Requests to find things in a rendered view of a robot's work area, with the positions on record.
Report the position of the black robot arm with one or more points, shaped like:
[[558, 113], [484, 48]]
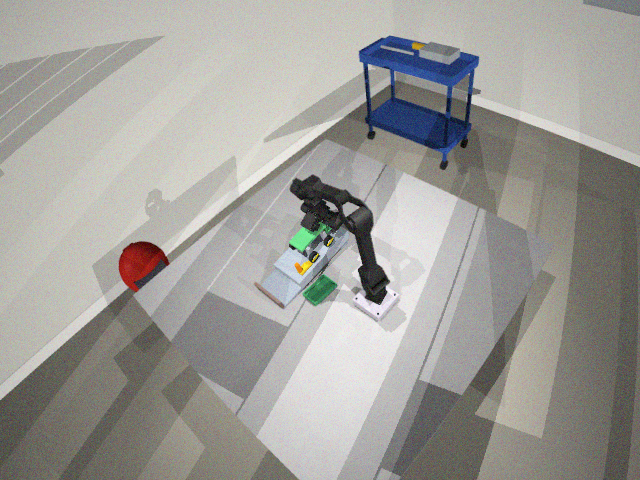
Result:
[[360, 223]]

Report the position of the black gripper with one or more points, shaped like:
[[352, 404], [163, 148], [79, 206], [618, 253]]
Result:
[[329, 217]]

